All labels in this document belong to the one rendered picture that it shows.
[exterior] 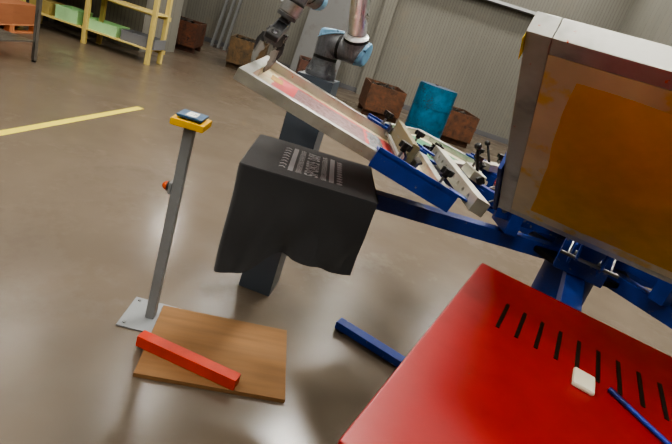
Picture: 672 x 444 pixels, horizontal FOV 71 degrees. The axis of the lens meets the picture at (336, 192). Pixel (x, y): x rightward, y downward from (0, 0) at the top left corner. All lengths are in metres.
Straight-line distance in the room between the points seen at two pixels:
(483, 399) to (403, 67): 11.93
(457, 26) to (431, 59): 0.96
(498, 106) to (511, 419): 12.05
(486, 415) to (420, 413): 0.09
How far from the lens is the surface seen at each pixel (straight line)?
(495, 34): 12.50
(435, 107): 7.92
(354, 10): 2.18
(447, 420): 0.58
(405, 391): 0.58
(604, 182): 1.08
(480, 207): 1.54
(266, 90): 1.46
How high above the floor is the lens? 1.45
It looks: 19 degrees down
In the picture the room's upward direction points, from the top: 18 degrees clockwise
